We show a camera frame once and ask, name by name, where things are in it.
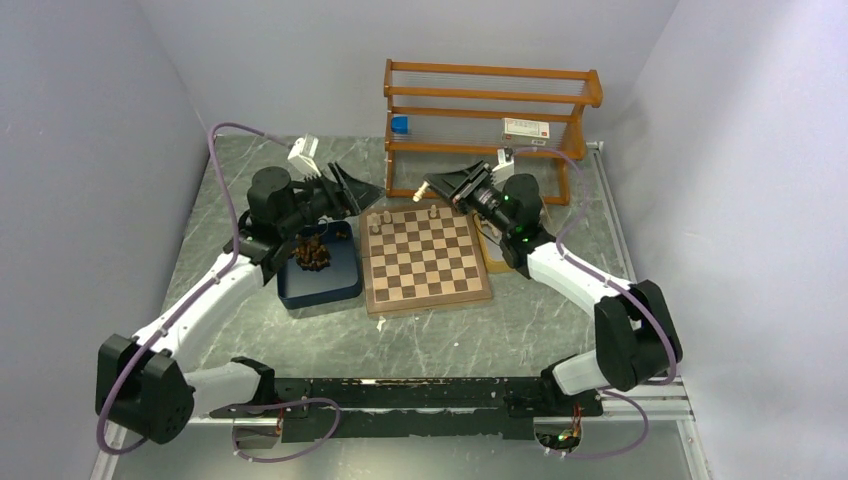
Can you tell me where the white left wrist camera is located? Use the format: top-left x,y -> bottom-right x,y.
287,134 -> 321,177

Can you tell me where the pile of brown chess pieces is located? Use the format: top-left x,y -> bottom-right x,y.
290,234 -> 331,272

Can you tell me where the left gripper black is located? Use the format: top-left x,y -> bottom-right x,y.
279,160 -> 387,236

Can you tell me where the dark blue tray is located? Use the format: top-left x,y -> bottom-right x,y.
277,220 -> 363,310

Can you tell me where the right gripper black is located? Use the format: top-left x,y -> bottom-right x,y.
423,159 -> 514,236

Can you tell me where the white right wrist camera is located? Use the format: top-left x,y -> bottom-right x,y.
492,147 -> 515,184

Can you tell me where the white red box on shelf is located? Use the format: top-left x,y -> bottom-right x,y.
502,118 -> 551,144

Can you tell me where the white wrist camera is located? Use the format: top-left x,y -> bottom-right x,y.
492,147 -> 515,184
287,134 -> 321,177

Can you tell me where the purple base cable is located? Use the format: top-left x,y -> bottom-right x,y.
231,400 -> 343,464

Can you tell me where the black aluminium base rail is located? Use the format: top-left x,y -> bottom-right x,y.
119,374 -> 694,442

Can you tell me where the orange wooden shelf rack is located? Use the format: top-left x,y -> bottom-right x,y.
383,59 -> 604,205

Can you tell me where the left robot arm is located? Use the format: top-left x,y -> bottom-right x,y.
95,162 -> 385,454

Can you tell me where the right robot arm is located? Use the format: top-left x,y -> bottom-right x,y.
420,162 -> 682,414

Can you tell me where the wooden chessboard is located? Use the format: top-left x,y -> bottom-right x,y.
360,202 -> 493,315

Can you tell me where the blue box on shelf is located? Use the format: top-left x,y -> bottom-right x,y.
389,115 -> 410,135

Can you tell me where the white bishop chess piece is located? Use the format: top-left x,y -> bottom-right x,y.
412,182 -> 429,202

